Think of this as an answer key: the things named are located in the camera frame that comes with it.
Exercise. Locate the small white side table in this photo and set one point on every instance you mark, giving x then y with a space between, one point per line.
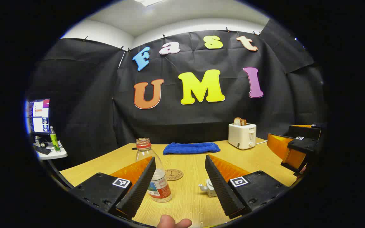
57 154

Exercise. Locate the round wooden coaster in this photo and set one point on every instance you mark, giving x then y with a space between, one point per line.
174 174

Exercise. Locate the green bottle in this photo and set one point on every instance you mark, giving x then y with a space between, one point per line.
54 141

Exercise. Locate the clear plastic water bottle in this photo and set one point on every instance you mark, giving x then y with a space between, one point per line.
144 152

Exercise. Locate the white toaster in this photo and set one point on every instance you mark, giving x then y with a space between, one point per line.
241 136

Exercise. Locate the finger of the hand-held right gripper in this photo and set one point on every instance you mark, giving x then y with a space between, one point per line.
303 145
306 131

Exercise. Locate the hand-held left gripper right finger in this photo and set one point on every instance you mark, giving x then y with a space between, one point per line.
220 186

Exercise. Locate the bread slice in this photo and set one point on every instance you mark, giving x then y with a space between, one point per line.
239 121

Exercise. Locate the black keyboard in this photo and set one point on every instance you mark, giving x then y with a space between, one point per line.
42 150

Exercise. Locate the blue towel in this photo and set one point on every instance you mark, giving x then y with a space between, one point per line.
190 148

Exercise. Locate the computer monitor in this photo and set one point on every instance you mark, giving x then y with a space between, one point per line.
38 117

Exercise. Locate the white ceramic teacup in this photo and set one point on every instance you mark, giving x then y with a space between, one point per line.
210 190

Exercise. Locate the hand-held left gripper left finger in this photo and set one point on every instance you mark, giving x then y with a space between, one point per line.
138 190

